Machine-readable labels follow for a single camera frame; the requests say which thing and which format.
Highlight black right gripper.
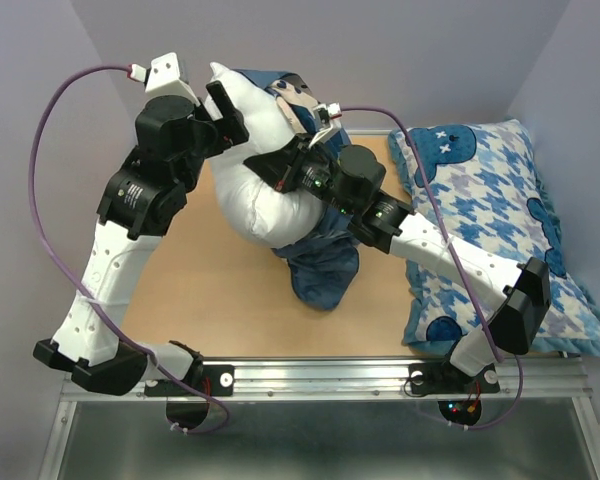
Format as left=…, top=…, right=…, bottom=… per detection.
left=248, top=132, right=356, bottom=217

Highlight white pillow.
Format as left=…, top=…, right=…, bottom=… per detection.
left=208, top=62, right=325, bottom=249

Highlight blue letter-print pillowcase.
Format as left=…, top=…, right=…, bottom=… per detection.
left=238, top=69, right=359, bottom=311

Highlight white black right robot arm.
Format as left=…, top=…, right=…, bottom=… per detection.
left=244, top=135, right=551, bottom=390

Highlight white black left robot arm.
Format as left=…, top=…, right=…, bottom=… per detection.
left=33, top=81, right=249, bottom=396

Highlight blue houndstooth bear pillow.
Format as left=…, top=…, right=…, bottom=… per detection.
left=388, top=119, right=600, bottom=358

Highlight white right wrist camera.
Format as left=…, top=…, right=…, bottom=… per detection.
left=309, top=102, right=342, bottom=149

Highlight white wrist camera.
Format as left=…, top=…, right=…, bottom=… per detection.
left=309, top=102, right=342, bottom=149
left=127, top=52, right=199, bottom=105

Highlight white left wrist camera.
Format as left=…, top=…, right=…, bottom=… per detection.
left=127, top=52, right=199, bottom=105

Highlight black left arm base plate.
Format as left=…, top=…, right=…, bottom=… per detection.
left=143, top=364, right=235, bottom=397

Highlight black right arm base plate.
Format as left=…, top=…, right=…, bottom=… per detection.
left=406, top=361, right=500, bottom=397

